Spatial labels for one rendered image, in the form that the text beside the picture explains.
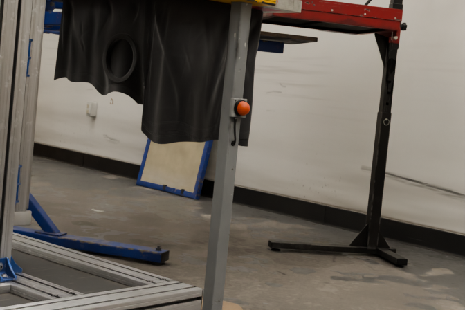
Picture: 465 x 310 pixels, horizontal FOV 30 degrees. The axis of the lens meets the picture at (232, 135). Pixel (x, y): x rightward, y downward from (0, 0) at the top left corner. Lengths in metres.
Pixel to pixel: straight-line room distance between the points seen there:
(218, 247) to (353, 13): 1.67
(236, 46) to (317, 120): 2.68
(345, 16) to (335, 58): 1.17
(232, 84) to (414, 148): 2.34
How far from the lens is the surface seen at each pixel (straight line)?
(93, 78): 2.66
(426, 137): 4.46
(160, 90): 2.49
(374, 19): 3.75
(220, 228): 2.30
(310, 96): 4.96
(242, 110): 2.25
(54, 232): 3.55
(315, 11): 3.67
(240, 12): 2.28
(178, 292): 2.00
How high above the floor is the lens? 0.70
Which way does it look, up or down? 3 degrees down
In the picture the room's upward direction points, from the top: 6 degrees clockwise
